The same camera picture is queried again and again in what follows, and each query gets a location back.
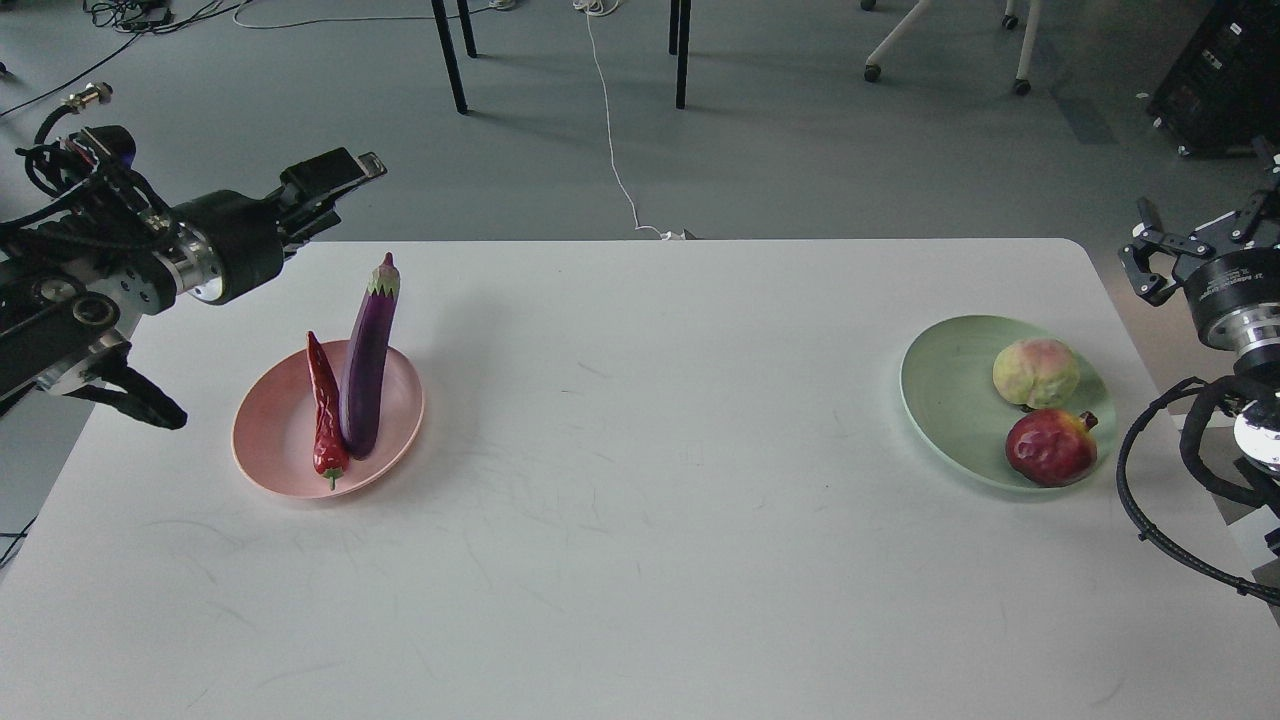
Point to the black table leg right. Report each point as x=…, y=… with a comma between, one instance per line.
x=679, y=16

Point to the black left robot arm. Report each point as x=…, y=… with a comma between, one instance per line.
x=107, y=244

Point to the white chair base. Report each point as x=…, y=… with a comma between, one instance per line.
x=1023, y=16

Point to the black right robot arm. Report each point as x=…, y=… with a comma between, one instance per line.
x=1227, y=442

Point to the red pomegranate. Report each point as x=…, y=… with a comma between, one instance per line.
x=1052, y=447

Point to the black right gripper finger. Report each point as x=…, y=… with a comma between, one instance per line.
x=1149, y=238
x=1254, y=224

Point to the black equipment case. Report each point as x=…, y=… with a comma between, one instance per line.
x=1222, y=92

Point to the purple eggplant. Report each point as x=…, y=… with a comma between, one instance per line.
x=366, y=356

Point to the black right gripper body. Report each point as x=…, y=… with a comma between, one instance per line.
x=1234, y=301

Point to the green pink peach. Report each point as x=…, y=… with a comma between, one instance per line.
x=1036, y=373

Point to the black table leg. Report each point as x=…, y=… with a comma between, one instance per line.
x=444, y=26
x=679, y=16

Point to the red chili pepper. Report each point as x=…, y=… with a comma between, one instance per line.
x=330, y=456

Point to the pink plate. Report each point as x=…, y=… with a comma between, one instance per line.
x=274, y=430

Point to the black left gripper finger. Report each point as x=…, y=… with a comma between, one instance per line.
x=303, y=225
x=313, y=186

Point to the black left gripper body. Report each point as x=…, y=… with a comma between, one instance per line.
x=227, y=244

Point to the black table leg left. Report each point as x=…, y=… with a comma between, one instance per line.
x=444, y=26

